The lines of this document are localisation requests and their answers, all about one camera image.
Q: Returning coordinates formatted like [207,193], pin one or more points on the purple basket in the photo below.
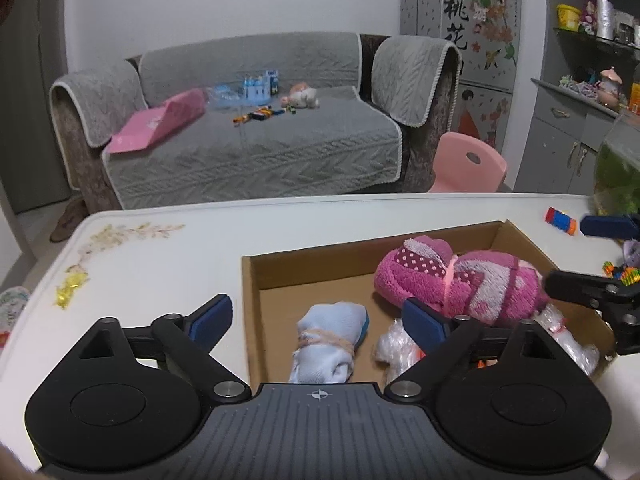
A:
[632,252]

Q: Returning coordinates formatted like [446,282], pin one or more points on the grey door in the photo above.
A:
[35,110]

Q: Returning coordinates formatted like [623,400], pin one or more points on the pink fleece sock bundle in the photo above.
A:
[500,280]

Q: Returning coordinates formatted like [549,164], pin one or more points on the colourful toy block bar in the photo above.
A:
[560,220]

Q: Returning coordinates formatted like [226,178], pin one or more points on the light blue sock bundle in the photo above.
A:
[330,325]

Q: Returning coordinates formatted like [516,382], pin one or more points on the blue toy castle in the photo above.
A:
[260,87]

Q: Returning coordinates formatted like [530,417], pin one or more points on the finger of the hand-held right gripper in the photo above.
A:
[607,226]
[580,285]

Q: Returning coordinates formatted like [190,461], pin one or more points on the small trinkets pile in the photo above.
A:
[580,89]

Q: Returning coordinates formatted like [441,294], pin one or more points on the pink plastic chair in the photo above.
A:
[460,175]

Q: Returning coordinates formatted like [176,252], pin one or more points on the yellow tub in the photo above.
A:
[569,16]

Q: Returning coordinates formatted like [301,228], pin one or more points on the purple packet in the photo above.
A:
[588,17]

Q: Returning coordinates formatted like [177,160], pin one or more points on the silver can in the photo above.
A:
[604,17]

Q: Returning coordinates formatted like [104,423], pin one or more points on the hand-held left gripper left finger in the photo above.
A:
[210,322]

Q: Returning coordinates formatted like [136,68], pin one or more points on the white desktop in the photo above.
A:
[150,270]

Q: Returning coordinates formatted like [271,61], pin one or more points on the white pink plush toy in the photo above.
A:
[302,96]

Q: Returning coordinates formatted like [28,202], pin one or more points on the colourful toy block stack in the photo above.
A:
[625,274]

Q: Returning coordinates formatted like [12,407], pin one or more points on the pink paper bag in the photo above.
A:
[150,122]

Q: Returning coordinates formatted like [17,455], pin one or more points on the yellow crumpled wrapper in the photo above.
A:
[70,290]

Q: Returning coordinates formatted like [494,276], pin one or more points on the brown slippers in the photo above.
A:
[67,220]

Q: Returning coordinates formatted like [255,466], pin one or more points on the floral decal fridge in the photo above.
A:
[440,10]

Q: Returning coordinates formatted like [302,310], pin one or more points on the brown cardboard box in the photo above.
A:
[320,270]

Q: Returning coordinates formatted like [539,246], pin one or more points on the scattered toy blocks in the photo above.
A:
[260,114]

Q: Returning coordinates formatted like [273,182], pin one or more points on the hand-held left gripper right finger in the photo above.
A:
[425,325]

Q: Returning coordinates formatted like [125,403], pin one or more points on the clear blue plastic packaging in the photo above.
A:
[225,95]

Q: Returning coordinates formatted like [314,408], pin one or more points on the glass wall shelf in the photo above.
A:
[600,42]

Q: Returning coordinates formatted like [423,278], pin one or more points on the glass fish tank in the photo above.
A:
[620,170]

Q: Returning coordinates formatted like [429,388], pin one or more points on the grey cabinet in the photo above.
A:
[550,145]

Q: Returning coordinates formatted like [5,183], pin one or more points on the grey covered sofa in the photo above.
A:
[275,160]

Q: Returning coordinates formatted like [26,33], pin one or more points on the glass jars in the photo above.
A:
[627,30]

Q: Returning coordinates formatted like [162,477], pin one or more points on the floral round mat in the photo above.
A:
[12,310]

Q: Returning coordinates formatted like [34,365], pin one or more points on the red round door decoration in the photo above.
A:
[5,0]

